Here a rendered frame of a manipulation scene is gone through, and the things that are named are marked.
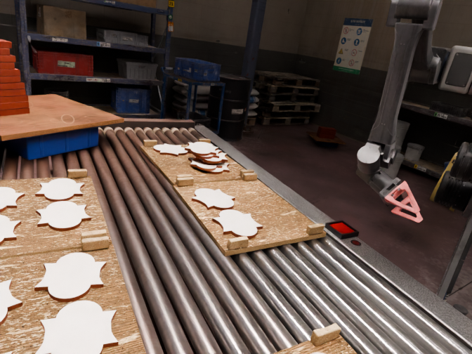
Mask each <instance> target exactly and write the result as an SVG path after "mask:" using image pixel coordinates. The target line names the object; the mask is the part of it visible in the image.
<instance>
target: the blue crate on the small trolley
mask: <svg viewBox="0 0 472 354"><path fill-rule="evenodd" d="M175 61H176V62H175V70H174V74H175V75H178V76H181V77H185V78H188V79H192V80H195V81H220V77H219V76H220V70H221V65H219V64H216V63H210V62H207V61H204V60H198V59H194V58H176V59H175Z"/></svg>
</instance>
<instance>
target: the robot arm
mask: <svg viewBox="0 0 472 354"><path fill-rule="evenodd" d="M442 2H443V0H392V1H391V5H390V8H389V12H388V18H387V21H386V26H387V27H394V28H395V41H394V47H393V52H392V56H391V61H390V65H389V68H388V73H387V76H386V82H385V85H384V88H383V94H382V97H381V102H380V106H379V111H378V115H377V117H376V121H375V123H374V125H373V128H372V130H371V131H370V134H369V139H368V140H367V143H366V145H365V146H363V147H361V148H360V149H359V150H358V153H357V156H358V162H357V167H358V168H357V170H356V174H357V175H358V176H359V177H360V178H361V179H362V180H363V181H364V182H366V184H368V185H369V186H370V187H371V188H372V189H373V190H374V191H375V192H376V193H377V194H379V196H380V198H381V199H382V201H383V203H384V204H385V205H386V206H388V207H389V206H390V205H391V204H393V205H396V207H395V208H394V209H393V210H391V212H392V213H393V214H396V215H399V216H402V217H404V218H408V219H410V220H412V221H416V222H417V223H420V222H421V221H422V220H423V218H422V216H421V214H420V213H419V211H420V208H419V206H418V204H417V202H416V200H415V198H414V196H413V194H412V192H411V190H410V188H409V186H408V184H407V182H406V181H404V182H403V183H401V180H400V179H399V178H398V177H397V178H395V179H392V178H391V177H390V176H389V175H388V174H387V173H386V172H384V171H383V170H382V169H381V168H380V167H383V168H387V169H388V168H389V166H390V164H393V163H394V161H395V158H396V155H397V153H398V151H397V150H396V149H394V147H395V142H396V140H395V137H396V133H397V131H396V126H397V120H398V113H399V111H400V106H401V102H402V98H403V95H404V92H405V87H406V84H407V81H411V82H412V84H413V83H414V81H415V82H419V83H423V85H426V86H428V84H434V83H436V81H437V80H438V75H439V73H440V70H441V67H442V65H443V62H444V59H445V56H446V55H447V54H446V53H447V50H446V49H444V48H435V47H431V44H432V36H433V30H434V29H435V26H436V24H437V21H438V16H439V13H440V9H441V6H442ZM401 18H402V19H412V23H406V22H400V19H401ZM397 197H402V199H401V200H400V201H396V200H395V199H396V198H397ZM408 204H411V205H412V207H410V206H407V205H408ZM402 209H405V210H408V211H411V212H412V213H415V214H416V215H417V217H416V218H415V217H413V216H410V215H408V214H405V213H403V212H401V210H402Z"/></svg>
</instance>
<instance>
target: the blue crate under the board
mask: <svg viewBox="0 0 472 354"><path fill-rule="evenodd" d="M98 127H100V126H95V127H91V128H85V129H77V130H72V131H63V132H58V133H50V134H45V135H40V136H31V137H26V138H18V139H13V140H4V141H1V140H0V146H2V147H4V148H6V149H8V150H10V151H11V152H14V153H15V154H17V155H20V156H21V157H24V158H25V159H28V160H32V159H38V158H42V157H48V156H52V155H59V154H62V153H66V152H72V151H76V150H82V149H86V148H92V147H95V146H98Z"/></svg>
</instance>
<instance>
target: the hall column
mask: <svg viewBox="0 0 472 354"><path fill-rule="evenodd" d="M266 1H267V0H252V5H251V14H250V19H249V27H248V32H247V41H246V46H245V52H244V60H243V66H242V74H241V76H243V77H248V78H250V79H251V84H250V89H249V97H248V99H249V101H248V102H247V110H246V114H245V120H244V128H243V132H242V133H253V131H252V130H251V128H249V129H248V128H246V125H247V117H248V112H249V104H250V95H251V91H252V87H253V82H254V75H255V69H256V61H257V57H258V49H259V44H260V40H261V30H262V26H263V19H264V14H265V9H266Z"/></svg>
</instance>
